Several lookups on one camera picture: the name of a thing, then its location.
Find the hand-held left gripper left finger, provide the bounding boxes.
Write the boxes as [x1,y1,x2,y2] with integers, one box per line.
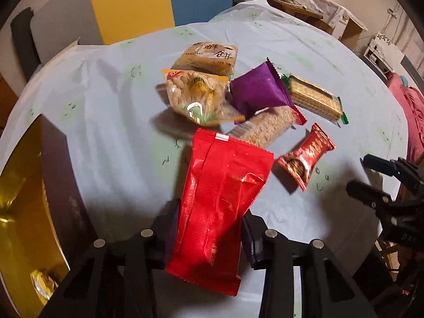
[40,199,182,318]

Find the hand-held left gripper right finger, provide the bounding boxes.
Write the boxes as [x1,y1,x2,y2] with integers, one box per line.
[241,213,378,318]

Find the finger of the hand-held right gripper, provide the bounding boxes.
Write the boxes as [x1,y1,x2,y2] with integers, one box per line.
[346,180,395,211]
[363,154,424,202]

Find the large red snack packet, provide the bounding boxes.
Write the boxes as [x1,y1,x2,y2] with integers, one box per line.
[165,127,275,296]

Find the small red snack packet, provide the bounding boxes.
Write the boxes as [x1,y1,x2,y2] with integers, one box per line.
[277,123,336,191]

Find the grain bar packet red ends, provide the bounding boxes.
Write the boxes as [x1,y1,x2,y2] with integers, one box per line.
[227,105,307,149]

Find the yellow seed packet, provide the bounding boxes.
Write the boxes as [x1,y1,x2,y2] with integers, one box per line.
[30,269,58,305]

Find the purple snack packet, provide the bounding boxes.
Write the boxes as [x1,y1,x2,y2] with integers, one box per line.
[229,58,294,125]

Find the clear peanut bag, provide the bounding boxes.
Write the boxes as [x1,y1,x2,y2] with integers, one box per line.
[161,68,246,126]

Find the gold metal tin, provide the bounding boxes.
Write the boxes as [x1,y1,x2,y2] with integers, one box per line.
[0,114,96,315]

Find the pink blanket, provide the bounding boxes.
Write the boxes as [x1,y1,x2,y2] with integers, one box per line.
[387,73,424,163]

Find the clear cracker packet green ends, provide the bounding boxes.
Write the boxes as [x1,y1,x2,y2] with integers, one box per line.
[281,74,350,125]

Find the pale blue tablecloth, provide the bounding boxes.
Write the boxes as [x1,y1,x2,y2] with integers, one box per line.
[0,0,409,318]

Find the white shelf unit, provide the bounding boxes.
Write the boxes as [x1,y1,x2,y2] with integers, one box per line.
[363,31,403,73]

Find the cardboard box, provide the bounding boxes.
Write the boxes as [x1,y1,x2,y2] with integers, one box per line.
[331,7,366,40]

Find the wooden side table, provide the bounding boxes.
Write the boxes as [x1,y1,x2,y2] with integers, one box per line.
[232,0,323,20]

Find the brown biscuit packet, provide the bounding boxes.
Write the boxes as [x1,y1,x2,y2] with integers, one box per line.
[174,42,238,79]

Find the woven round tray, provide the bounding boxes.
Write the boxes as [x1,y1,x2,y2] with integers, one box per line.
[275,0,307,9]

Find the grey yellow blue chair back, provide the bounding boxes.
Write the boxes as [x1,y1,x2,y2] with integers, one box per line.
[7,0,232,45]

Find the black foam roll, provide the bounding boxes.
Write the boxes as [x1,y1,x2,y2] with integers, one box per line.
[10,7,42,73]

